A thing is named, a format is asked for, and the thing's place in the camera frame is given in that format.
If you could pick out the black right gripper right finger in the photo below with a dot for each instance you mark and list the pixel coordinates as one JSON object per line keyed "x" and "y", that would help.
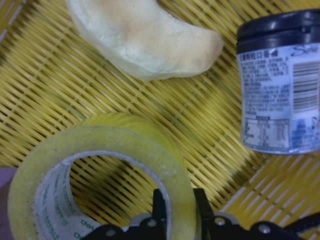
{"x": 225, "y": 226}

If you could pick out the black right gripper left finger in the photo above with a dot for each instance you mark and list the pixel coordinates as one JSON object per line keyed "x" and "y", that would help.
{"x": 149, "y": 226}

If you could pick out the yellow clear tape roll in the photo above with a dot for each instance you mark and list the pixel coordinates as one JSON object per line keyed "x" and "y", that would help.
{"x": 102, "y": 170}

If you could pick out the purple foam cube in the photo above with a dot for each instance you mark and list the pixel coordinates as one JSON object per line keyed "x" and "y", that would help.
{"x": 6, "y": 175}

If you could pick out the yellow plastic basket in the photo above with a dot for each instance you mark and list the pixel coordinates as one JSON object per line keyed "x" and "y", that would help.
{"x": 51, "y": 79}

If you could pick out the black-lidded gum jar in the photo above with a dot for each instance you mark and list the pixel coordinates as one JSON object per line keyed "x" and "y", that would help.
{"x": 278, "y": 58}

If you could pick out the pale croissant toy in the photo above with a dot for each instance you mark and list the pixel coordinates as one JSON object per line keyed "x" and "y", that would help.
{"x": 142, "y": 39}

